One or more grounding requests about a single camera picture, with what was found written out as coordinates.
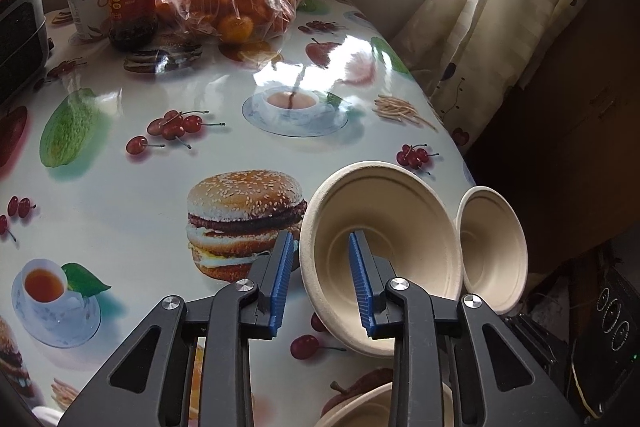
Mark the brown wooden cabinet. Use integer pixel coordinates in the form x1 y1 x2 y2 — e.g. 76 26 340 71
465 0 640 268

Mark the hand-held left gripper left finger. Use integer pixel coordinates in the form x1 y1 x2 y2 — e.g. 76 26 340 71
57 231 295 427

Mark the black box with round dials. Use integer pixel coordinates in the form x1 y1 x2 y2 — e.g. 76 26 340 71
565 252 640 408

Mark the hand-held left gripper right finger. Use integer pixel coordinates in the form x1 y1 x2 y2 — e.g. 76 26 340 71
348 231 583 427

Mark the food printed glossy tablecloth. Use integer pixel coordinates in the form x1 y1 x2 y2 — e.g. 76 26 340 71
0 0 476 427

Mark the white plastic tub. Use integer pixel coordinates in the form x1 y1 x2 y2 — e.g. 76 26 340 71
61 0 113 42

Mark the cream curtain with fruit print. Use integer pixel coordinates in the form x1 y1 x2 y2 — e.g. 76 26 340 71
390 0 616 152

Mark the small grey heater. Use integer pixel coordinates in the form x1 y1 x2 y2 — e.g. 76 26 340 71
0 0 51 105

